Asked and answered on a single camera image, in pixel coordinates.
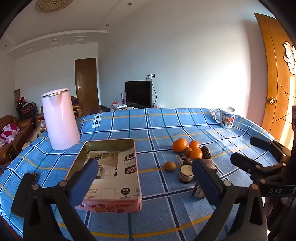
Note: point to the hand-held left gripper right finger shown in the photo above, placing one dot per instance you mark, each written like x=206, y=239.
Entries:
x=205, y=178

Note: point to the white flat box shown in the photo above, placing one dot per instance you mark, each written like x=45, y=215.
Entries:
x=119, y=106

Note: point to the brass door knob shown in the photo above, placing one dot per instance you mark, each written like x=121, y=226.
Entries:
x=272, y=100

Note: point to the dark wrinkled date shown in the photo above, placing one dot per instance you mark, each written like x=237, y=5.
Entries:
x=206, y=152

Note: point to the rectangular metal tin box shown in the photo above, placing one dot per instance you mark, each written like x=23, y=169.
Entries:
x=120, y=176

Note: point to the small dark snack packet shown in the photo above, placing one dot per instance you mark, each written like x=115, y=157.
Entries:
x=197, y=191

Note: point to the white printed mug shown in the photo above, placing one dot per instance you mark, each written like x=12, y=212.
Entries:
x=227, y=118

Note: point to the round ceiling lamp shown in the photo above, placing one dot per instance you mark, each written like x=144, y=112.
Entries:
x=51, y=5

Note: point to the white paper door decoration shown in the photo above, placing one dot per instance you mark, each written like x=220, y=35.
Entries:
x=291, y=56

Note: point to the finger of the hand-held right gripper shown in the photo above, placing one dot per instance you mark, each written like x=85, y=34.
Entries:
x=245, y=162
x=266, y=143

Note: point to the small orange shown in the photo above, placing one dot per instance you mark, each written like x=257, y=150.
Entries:
x=194, y=144
x=196, y=154

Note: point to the blue plaid tablecloth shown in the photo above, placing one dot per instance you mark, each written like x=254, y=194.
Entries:
x=150, y=125

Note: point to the light wooden door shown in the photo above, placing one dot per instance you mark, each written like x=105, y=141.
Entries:
x=275, y=76

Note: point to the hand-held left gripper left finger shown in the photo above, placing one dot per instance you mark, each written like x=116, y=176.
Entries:
x=85, y=180

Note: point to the pink and white cushion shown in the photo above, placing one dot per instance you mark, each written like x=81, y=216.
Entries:
x=8, y=133

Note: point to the brown leather sofa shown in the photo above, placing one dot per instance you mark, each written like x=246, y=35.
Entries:
x=16, y=148

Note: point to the pink electric kettle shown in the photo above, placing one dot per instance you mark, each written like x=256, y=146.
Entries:
x=59, y=118

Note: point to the dark brown room door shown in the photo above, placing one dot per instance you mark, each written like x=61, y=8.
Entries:
x=85, y=85

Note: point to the black television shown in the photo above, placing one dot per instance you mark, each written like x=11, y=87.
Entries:
x=138, y=93

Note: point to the chair with piled clothes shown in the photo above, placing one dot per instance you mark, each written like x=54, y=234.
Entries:
x=26, y=109

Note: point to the large orange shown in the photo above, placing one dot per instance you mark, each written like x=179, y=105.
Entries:
x=180, y=145

